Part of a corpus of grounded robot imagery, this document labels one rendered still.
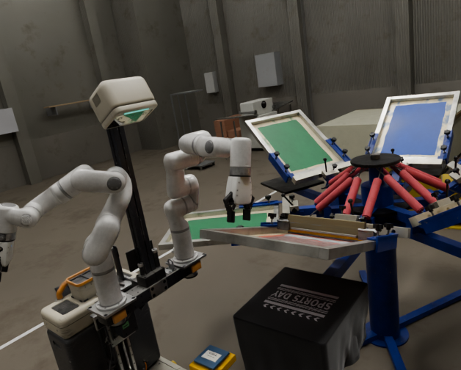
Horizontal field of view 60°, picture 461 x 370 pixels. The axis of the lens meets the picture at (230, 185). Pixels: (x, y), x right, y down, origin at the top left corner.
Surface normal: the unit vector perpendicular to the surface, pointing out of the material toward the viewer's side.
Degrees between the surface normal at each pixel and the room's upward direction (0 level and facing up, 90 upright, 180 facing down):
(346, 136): 90
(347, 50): 90
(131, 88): 63
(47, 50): 90
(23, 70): 90
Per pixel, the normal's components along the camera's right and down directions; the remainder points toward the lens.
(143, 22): 0.76, 0.06
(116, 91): 0.61, -0.37
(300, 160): 0.07, -0.71
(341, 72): -0.63, 0.30
